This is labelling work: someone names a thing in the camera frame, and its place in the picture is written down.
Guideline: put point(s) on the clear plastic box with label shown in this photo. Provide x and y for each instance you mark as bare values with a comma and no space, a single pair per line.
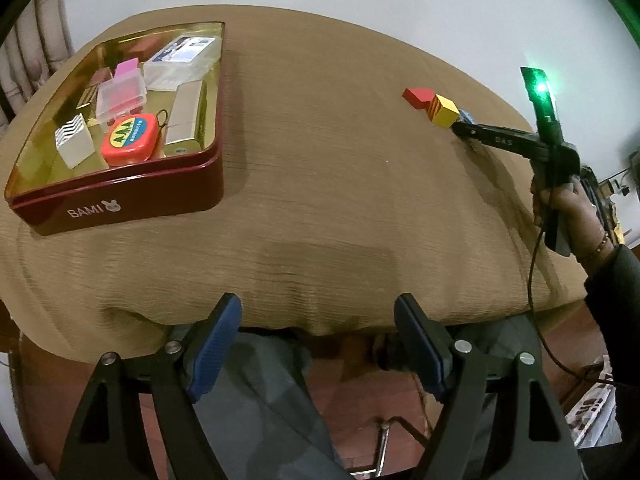
182,60

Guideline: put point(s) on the maroon and gold tin box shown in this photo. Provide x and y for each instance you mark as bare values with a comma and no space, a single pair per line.
120,205

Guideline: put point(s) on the yellow wooden cube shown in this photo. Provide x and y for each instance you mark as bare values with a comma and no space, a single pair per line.
444,112

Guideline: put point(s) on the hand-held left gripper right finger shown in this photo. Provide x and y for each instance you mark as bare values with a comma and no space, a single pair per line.
419,350

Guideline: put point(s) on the cluttered dark side cabinet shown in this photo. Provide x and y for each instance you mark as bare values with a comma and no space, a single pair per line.
617,195

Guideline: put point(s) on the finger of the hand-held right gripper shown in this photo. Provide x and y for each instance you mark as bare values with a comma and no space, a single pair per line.
495,141

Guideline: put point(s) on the black and white zigzag block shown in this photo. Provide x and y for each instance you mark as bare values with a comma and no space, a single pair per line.
75,140

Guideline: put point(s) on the person's grey trousers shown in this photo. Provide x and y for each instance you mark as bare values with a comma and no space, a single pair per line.
270,400

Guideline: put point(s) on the red tape measure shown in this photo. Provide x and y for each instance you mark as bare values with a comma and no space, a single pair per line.
132,137

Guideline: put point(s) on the green panel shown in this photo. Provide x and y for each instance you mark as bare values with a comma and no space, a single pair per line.
617,5

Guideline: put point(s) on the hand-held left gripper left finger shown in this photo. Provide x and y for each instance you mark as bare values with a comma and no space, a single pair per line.
216,350

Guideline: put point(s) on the person's right forearm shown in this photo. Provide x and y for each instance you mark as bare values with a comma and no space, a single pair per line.
617,320

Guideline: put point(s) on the small clear box red insert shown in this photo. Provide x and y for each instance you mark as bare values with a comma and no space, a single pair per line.
122,97

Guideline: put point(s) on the metal stool frame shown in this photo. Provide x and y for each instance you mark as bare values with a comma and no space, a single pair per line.
385,440

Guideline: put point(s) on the magenta wooden block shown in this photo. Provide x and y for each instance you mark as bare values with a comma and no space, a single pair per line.
127,69

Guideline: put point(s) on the person's right hand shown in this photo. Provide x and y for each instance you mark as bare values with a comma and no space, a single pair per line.
582,215

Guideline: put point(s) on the beige curtain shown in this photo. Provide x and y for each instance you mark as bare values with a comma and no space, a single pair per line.
35,50

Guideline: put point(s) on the red wooden block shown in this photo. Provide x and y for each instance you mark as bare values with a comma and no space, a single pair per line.
417,97

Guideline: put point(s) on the stack of newspapers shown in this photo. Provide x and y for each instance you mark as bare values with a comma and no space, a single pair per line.
592,405

